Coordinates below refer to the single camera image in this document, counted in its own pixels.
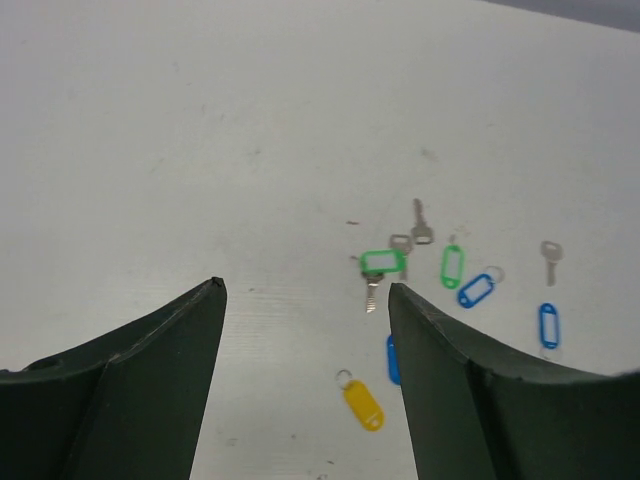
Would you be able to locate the small green key tag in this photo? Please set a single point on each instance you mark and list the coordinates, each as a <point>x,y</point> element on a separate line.
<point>452,264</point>

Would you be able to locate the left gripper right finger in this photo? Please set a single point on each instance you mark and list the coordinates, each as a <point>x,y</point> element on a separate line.
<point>479,409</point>

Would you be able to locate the silver key right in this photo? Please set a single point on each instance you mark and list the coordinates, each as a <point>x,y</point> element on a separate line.
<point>553,254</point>

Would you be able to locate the silver key top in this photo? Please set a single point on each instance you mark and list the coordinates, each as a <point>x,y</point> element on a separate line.
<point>421,232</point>

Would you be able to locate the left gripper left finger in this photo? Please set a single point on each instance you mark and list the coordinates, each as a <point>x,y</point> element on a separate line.
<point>128,404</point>

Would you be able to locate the dark blue key tag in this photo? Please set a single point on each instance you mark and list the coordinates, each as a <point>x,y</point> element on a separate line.
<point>393,370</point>

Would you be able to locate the silver key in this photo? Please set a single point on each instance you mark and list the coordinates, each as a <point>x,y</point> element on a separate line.
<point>421,232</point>
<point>553,254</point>

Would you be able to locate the green key tag with key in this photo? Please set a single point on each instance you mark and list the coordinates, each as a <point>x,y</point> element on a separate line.
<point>376,264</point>

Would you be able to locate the blue key tag with ring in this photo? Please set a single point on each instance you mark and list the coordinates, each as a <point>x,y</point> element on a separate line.
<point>480,287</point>

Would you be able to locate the yellow key tag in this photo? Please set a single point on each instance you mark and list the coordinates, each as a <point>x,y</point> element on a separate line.
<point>360,401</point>

